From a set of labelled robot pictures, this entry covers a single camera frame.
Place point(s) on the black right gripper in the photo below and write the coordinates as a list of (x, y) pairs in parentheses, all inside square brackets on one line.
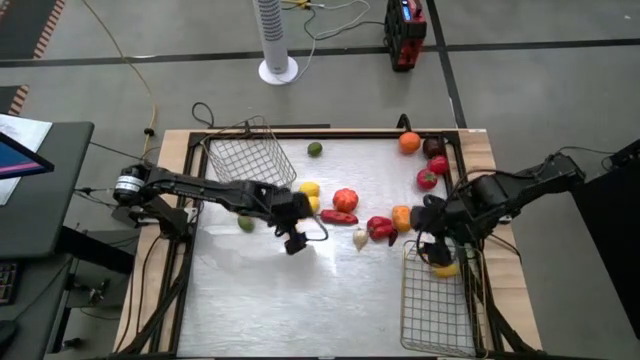
[(439, 252)]

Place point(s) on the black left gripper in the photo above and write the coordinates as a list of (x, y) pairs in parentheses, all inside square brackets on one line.
[(296, 242)]

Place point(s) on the long red chili pepper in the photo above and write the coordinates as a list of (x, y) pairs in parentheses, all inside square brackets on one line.
[(339, 217)]

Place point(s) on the orange bell pepper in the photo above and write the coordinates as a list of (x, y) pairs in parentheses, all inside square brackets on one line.
[(401, 218)]

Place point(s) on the green lime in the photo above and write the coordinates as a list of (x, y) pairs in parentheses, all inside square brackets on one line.
[(314, 149), (245, 223)]

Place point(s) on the red bell pepper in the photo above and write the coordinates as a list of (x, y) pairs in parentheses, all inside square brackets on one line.
[(380, 227)]

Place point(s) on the white garlic bulb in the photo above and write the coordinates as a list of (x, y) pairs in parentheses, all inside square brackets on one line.
[(360, 238)]

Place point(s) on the orange ribbed tomato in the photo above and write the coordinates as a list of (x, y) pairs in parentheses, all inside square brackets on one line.
[(345, 200)]

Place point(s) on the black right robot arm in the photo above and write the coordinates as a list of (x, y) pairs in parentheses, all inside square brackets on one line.
[(515, 190)]

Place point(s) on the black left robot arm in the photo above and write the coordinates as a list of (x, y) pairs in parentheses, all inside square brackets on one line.
[(200, 187)]

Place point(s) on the dark red small pepper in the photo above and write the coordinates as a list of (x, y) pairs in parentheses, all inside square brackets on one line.
[(393, 237)]

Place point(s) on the dark purple fruit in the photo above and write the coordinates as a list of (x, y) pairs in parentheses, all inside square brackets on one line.
[(432, 147)]

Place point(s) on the orange fruit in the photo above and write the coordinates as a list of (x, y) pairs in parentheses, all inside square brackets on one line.
[(409, 142)]

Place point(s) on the black curved hook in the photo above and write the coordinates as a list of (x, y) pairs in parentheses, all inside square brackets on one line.
[(404, 120)]

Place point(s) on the black cabinet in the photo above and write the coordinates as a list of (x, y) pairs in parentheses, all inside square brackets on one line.
[(615, 240)]

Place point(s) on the white tower fan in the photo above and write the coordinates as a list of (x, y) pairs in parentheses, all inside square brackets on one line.
[(274, 35)]

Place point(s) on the red black power station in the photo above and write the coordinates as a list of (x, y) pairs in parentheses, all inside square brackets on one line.
[(405, 35)]

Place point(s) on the black standing desk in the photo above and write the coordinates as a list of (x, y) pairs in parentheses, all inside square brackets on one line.
[(55, 210)]

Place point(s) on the computer monitor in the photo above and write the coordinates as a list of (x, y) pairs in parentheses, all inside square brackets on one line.
[(20, 160)]

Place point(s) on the black keyboard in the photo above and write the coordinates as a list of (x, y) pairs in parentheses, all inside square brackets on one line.
[(7, 282)]

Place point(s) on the white paper sheet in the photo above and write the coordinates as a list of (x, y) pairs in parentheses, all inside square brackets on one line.
[(25, 130)]

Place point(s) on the black floor mat orange edge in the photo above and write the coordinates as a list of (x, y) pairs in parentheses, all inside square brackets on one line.
[(25, 25), (10, 100)]

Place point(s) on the black metal table frame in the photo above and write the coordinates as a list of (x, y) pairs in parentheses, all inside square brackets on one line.
[(350, 135)]

